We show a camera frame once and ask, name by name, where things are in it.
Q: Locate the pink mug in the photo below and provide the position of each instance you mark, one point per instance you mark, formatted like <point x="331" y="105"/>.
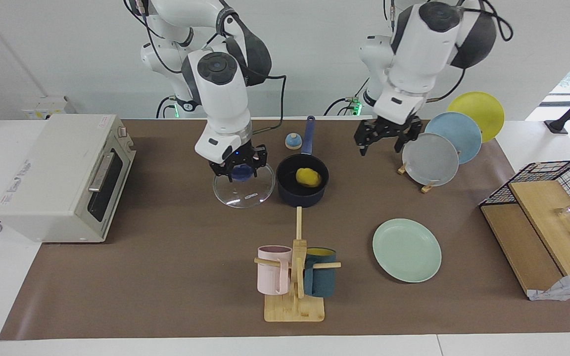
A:
<point x="271" y="279"/>

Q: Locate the wooden plate rack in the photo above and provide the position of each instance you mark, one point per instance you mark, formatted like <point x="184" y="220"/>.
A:
<point x="427" y="187"/>

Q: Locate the wooden mug tree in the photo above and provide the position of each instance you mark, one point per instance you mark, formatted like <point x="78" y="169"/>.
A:
<point x="295" y="309"/>

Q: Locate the light green plate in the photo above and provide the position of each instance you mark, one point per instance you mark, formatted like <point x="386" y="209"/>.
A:
<point x="406" y="252"/>

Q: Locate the small blue round timer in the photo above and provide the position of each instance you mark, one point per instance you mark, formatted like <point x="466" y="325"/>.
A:
<point x="293" y="143"/>

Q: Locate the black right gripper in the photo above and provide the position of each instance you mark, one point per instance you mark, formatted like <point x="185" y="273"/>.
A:
<point x="238" y="157"/>

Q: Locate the wooden shelf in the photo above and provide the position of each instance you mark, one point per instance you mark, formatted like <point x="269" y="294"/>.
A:
<point x="522" y="242"/>

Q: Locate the white wall outlet box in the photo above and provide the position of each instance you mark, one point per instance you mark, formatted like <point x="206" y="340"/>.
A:
<point x="47" y="106"/>

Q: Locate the dark teal mug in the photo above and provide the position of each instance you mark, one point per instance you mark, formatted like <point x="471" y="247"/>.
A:
<point x="320" y="282"/>

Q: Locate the grey patterned plastic bag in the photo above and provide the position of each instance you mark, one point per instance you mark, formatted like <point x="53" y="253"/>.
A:
<point x="567" y="288"/>

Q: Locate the glass lid with blue knob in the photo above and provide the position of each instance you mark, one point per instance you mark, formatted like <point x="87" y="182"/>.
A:
<point x="245" y="196"/>

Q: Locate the grey plate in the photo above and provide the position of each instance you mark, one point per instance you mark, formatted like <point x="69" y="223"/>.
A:
<point x="431" y="160"/>

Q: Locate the light blue plate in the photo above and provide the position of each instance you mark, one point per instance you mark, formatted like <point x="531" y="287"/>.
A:
<point x="463" y="136"/>

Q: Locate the yellow plate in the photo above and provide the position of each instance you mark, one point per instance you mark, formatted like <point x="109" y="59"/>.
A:
<point x="483" y="109"/>

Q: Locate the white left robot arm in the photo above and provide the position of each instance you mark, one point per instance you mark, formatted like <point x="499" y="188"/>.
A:
<point x="413" y="49"/>

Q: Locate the beige toaster oven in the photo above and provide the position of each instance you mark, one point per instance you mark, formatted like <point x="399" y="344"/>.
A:
<point x="52" y="183"/>

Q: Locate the yellow potato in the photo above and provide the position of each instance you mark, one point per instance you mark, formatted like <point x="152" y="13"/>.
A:
<point x="308" y="178"/>

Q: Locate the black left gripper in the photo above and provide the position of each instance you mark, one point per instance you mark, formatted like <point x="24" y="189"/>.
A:
<point x="389" y="127"/>

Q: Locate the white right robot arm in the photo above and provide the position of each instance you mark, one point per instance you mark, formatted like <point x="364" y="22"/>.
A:
<point x="220" y="94"/>

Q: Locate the brown table mat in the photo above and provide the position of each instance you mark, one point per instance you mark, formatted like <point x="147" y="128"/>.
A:
<point x="176" y="277"/>

